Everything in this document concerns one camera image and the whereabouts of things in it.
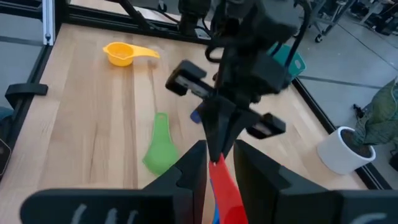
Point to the yellow measuring cup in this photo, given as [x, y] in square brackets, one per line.
[119, 56]

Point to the white plant pot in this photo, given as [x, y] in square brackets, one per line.
[335, 155]

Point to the green snake plant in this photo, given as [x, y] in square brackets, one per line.
[382, 118]

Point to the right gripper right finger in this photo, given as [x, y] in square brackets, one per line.
[270, 199]

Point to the red measuring cup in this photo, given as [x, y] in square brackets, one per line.
[228, 196]

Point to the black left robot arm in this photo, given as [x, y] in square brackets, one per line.
[192, 15]

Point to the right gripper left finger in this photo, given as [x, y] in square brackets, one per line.
[186, 193]

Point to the royal blue measuring cup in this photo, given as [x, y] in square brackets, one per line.
[215, 219]

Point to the silver aluminium rail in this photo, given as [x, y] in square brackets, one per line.
[48, 21]

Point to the teal plastic basket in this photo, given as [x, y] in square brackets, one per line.
[297, 63]

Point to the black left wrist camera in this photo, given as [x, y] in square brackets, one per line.
[276, 21]

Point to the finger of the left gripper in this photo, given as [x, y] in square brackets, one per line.
[217, 124]
[239, 123]

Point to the green measuring cup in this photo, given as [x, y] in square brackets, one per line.
[161, 152]

